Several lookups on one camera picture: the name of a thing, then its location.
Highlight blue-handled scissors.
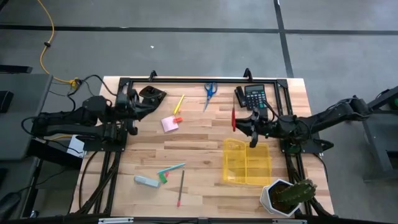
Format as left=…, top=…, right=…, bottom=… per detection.
left=203, top=82, right=218, bottom=113

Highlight yellow floor cable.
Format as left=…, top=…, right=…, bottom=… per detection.
left=36, top=0, right=82, bottom=88

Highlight pink sticky note pad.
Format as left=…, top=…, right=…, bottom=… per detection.
left=160, top=115, right=180, bottom=133

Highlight black calculator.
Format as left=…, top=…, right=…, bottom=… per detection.
left=244, top=83, right=269, bottom=111

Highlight light blue eraser block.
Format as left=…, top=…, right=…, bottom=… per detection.
left=134, top=175, right=161, bottom=189

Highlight black aluminium table frame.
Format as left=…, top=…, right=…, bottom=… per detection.
left=70, top=76, right=335, bottom=218

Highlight white paper sheet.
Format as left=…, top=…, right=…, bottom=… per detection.
left=67, top=134, right=86, bottom=158

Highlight desk with black legs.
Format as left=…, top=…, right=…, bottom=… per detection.
left=0, top=64, right=53, bottom=161

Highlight white hexagonal pot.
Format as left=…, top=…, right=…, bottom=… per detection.
left=259, top=178, right=304, bottom=218

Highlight black stapler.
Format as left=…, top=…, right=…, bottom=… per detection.
left=234, top=86, right=247, bottom=108

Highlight green cactus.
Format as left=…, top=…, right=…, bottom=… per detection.
left=273, top=179, right=318, bottom=206

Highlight dark pencil red end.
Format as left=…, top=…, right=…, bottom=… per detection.
left=177, top=169, right=185, bottom=208

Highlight teal pen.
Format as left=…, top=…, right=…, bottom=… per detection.
left=157, top=162, right=187, bottom=174

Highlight yellow transparent plastic box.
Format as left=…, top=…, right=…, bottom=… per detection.
left=222, top=138, right=272, bottom=187

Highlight black hole punch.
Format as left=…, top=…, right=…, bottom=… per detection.
left=139, top=85, right=167, bottom=101

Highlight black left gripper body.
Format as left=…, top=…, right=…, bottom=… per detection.
left=115, top=88, right=140, bottom=136

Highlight dark metal desk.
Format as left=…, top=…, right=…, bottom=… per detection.
left=362, top=85, right=398, bottom=183

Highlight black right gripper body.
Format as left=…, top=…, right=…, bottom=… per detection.
left=249, top=108, right=282, bottom=149

